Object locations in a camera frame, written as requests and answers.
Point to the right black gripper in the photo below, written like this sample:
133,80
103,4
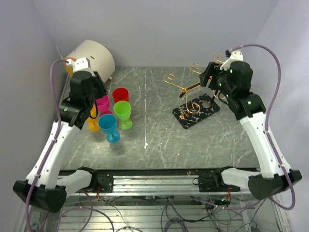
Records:
204,76

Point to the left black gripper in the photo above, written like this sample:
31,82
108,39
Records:
102,89

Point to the pink wine glass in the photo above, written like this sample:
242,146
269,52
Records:
104,105

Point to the red wine glass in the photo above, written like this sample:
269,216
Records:
120,94

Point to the green wine glass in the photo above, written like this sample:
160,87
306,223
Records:
122,110

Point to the orange wine glass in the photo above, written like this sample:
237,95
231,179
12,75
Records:
92,120

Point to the blue wine glass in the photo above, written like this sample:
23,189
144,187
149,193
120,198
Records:
108,124

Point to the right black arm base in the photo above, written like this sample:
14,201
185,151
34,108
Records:
211,181

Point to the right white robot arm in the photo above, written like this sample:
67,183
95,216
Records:
248,108

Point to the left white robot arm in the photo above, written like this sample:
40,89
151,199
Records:
42,188

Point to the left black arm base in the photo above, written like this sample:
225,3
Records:
100,180

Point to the round white drawer cabinet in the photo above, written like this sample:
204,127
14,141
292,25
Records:
100,58

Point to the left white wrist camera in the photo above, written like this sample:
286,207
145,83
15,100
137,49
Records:
78,65

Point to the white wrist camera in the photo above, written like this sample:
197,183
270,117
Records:
78,65
235,56

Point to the gold wire glass rack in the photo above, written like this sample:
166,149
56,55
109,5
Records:
196,110

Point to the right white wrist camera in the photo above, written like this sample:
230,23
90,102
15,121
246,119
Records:
235,56

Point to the aluminium mounting frame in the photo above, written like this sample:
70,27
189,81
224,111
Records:
152,182

